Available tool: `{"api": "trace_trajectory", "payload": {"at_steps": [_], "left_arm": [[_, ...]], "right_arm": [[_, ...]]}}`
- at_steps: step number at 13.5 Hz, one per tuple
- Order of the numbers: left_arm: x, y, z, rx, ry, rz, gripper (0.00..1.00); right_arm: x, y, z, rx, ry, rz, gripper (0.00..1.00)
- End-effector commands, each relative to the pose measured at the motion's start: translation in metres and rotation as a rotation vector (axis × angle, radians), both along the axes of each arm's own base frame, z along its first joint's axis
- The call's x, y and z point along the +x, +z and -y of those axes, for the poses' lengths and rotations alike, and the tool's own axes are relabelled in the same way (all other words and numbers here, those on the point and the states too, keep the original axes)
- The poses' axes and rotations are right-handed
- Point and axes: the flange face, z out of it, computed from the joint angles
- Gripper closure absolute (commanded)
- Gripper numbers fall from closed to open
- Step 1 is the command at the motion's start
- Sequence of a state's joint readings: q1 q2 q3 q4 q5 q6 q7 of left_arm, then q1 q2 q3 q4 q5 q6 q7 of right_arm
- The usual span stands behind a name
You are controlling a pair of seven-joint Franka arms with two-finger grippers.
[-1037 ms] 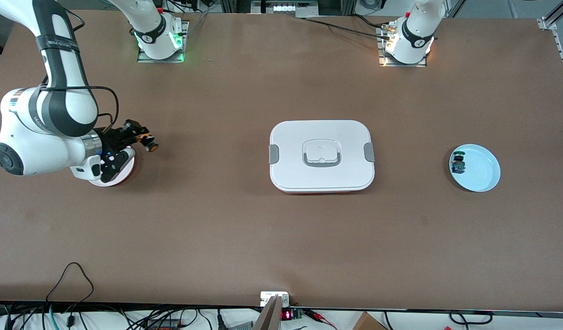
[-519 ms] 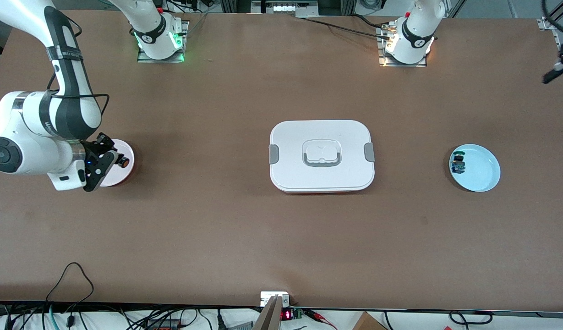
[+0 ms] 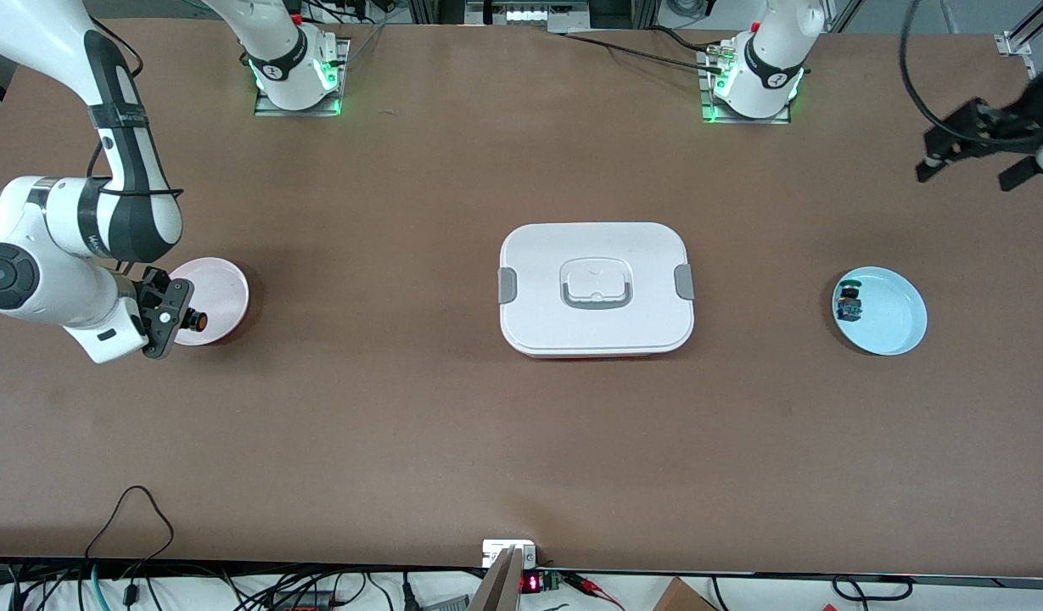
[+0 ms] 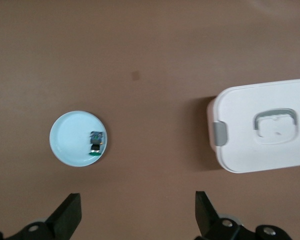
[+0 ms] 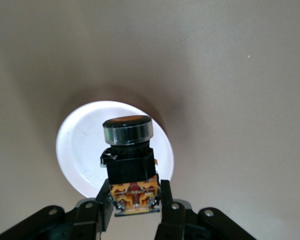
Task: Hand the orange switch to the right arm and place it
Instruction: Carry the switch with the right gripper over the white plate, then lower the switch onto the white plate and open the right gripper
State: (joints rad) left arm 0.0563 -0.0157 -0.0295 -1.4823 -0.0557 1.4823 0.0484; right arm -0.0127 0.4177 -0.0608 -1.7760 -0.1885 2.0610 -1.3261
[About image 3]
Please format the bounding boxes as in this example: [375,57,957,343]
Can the white lidded box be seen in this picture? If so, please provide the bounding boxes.
[497,222,696,359]

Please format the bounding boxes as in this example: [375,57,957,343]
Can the small white outlet box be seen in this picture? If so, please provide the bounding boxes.
[482,540,538,569]

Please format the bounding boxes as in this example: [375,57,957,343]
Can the brown cardboard box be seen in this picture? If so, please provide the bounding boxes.
[653,577,719,611]

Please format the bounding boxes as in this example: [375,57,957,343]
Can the pink plate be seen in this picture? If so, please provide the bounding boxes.
[166,257,250,347]

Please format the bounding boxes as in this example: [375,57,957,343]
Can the light blue plate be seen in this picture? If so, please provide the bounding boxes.
[832,266,928,356]

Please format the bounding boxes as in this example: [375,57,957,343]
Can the wooden beam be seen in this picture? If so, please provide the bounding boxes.
[468,547,524,611]

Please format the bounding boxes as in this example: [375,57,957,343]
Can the white power supply unit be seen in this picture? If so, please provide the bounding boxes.
[464,0,592,28]

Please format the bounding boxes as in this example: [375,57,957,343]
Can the red clip lead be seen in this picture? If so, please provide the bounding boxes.
[568,572,625,611]

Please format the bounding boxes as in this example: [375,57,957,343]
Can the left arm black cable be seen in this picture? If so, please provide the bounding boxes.
[899,0,955,137]

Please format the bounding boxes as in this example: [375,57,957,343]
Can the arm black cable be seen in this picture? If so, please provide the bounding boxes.
[899,0,955,137]
[87,17,184,200]

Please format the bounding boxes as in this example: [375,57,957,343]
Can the aluminium frame profile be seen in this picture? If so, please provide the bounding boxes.
[995,0,1043,57]

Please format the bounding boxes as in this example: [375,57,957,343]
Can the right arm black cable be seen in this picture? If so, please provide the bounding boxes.
[87,17,184,200]

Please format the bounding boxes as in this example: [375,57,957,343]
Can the thin black looped cable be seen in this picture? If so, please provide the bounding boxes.
[84,485,176,586]

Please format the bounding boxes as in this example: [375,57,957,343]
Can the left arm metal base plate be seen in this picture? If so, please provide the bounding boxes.
[699,42,793,125]

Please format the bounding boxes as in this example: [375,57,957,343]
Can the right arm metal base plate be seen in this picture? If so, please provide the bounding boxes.
[254,38,350,117]

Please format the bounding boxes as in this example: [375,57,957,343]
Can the short black table cable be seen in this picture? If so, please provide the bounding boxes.
[653,25,721,53]

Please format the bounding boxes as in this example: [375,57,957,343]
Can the long black table cable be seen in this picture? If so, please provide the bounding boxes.
[558,31,726,74]

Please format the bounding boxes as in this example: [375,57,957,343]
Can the black oval cable loop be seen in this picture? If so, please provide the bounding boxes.
[831,575,914,603]

